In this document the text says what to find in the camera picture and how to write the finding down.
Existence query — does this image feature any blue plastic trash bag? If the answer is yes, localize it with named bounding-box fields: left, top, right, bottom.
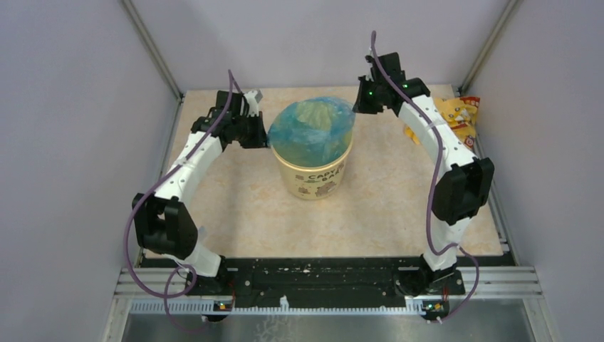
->
left=268, top=96, right=355, bottom=167

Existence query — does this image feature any yellow capybara trash bin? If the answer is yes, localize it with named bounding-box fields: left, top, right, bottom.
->
left=271, top=132, right=353, bottom=200

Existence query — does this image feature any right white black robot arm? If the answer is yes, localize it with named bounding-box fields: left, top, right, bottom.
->
left=353, top=53, right=494, bottom=294

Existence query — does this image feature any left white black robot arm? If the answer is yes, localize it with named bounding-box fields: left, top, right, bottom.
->
left=133, top=89, right=267, bottom=295

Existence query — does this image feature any yellow crumpled snack bag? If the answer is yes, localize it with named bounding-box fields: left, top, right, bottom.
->
left=433, top=96, right=481, bottom=150

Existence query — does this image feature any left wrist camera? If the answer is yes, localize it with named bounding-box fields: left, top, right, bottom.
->
left=244, top=89, right=263, bottom=117

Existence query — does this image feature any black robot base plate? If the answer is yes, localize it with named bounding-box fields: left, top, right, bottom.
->
left=184, top=254, right=466, bottom=309

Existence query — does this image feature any right aluminium frame post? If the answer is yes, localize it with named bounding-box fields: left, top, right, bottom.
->
left=457, top=0, right=523, bottom=95

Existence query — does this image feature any aluminium frame post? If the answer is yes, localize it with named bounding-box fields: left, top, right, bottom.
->
left=457, top=0, right=523, bottom=95
left=118, top=0, right=184, bottom=103

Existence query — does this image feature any left aluminium frame post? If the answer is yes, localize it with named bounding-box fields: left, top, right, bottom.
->
left=118, top=0, right=184, bottom=103

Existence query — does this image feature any white slotted cable duct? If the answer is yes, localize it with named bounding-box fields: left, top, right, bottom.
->
left=130, top=295, right=426, bottom=316

